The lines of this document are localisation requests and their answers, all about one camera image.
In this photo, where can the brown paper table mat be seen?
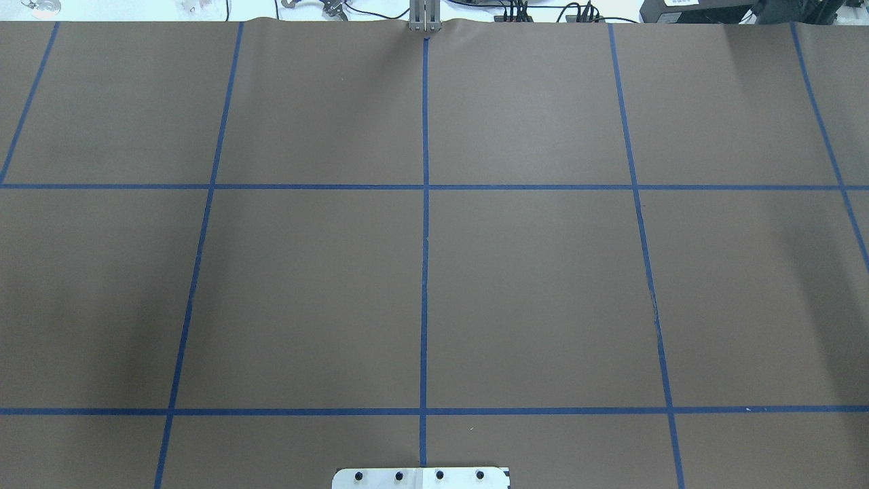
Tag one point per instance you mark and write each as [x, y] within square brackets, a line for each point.
[275, 254]

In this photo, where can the aluminium frame post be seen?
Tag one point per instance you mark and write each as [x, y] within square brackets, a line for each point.
[425, 16]

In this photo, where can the white camera column pedestal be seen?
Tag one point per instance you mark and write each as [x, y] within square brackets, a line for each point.
[422, 477]

